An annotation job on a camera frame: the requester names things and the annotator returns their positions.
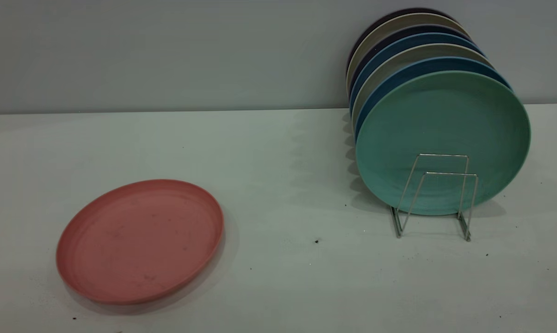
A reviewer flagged dark purple round plate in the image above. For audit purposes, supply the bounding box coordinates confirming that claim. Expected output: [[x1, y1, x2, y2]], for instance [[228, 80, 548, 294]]
[[348, 24, 471, 95]]

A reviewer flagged pink round plate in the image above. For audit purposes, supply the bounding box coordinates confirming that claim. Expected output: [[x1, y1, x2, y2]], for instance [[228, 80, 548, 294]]
[[56, 179, 225, 305]]

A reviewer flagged silver wire plate rack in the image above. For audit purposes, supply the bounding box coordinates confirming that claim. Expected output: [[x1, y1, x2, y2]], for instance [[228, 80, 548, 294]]
[[390, 154, 479, 242]]

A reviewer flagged blue round plate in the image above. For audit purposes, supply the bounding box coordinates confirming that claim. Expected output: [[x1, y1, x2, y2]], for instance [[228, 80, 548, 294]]
[[354, 56, 513, 140], [349, 32, 485, 114]]

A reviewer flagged green round plate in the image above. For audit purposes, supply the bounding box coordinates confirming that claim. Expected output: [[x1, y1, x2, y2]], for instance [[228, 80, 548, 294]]
[[355, 70, 532, 216]]

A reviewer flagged beige round plate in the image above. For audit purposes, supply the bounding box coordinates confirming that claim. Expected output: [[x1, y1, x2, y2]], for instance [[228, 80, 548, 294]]
[[346, 12, 469, 94], [351, 43, 495, 129]]

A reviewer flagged dark brown round plate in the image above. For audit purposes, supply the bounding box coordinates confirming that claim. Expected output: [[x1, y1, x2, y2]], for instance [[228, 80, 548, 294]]
[[347, 7, 455, 70]]

